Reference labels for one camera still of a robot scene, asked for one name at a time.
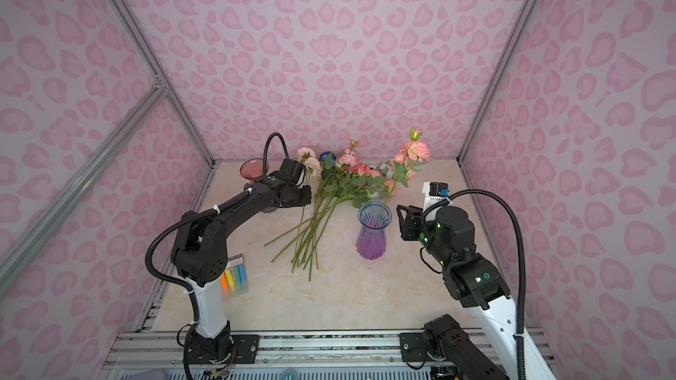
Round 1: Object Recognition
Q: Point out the cream peach rose stem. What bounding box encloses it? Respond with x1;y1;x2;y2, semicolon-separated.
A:
297;147;322;177

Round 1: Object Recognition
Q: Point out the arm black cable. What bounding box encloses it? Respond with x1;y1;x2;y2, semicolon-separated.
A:
262;132;290;175
427;188;529;380

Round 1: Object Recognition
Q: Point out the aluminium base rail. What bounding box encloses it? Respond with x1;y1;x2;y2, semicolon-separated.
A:
99;326;556;380

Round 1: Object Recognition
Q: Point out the blue rose stem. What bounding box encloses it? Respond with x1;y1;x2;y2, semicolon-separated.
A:
319;151;336;179

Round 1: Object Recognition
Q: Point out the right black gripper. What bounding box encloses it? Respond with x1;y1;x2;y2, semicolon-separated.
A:
393;203;453;267

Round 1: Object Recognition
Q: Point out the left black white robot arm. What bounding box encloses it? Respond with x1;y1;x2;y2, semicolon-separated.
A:
171;158;312;363

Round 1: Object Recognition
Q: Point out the purple blue glass vase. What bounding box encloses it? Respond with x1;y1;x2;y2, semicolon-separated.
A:
357;202;392;260

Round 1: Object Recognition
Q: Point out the diagonal aluminium frame bar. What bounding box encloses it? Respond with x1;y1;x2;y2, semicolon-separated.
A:
1;83;167;297

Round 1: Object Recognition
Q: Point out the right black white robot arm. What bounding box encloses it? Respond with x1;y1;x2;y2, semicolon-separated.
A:
397;205;555;379

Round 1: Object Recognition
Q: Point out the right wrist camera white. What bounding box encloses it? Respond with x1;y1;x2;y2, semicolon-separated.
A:
422;181;449;209

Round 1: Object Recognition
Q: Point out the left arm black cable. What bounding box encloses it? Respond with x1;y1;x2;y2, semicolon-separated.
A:
262;132;290;175

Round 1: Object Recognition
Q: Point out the pile of pink roses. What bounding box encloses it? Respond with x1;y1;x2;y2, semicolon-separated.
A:
270;140;387;278

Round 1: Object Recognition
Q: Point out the pack of coloured markers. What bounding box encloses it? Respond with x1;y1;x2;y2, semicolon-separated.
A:
220;254;249;299

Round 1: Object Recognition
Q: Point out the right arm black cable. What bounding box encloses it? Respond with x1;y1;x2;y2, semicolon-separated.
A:
427;188;529;380

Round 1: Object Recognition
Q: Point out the red glass vase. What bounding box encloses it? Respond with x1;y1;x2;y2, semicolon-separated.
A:
239;158;269;182

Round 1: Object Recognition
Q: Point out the pink spray rose stem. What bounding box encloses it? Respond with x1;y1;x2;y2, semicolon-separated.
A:
384;127;431;203

